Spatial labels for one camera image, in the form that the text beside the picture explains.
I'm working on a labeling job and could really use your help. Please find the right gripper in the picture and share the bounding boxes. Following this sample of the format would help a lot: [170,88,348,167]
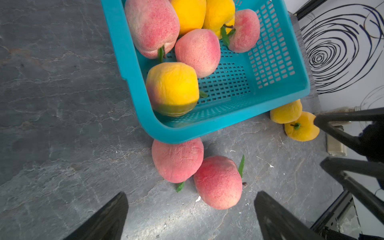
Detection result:
[313,107,384,226]

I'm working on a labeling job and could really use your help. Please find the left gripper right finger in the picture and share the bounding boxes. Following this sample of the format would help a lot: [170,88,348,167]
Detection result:
[254,191,322,240]

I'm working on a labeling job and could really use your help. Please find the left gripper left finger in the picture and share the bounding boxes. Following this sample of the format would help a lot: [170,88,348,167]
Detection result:
[65,192,129,240]

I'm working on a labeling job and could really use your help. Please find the pink peach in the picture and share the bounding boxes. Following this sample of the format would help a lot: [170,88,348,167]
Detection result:
[152,138,204,192]
[194,156,243,210]
[124,0,180,59]
[229,9,260,53]
[175,29,221,78]

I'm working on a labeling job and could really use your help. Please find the teal plastic basket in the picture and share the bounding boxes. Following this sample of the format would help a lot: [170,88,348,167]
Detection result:
[102,1,311,144]

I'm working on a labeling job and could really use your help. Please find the beige spice jar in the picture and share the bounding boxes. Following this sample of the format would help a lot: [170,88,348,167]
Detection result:
[326,134,347,157]

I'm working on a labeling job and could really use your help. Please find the yellow peach with red blush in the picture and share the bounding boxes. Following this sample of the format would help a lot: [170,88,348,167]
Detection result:
[270,99,303,124]

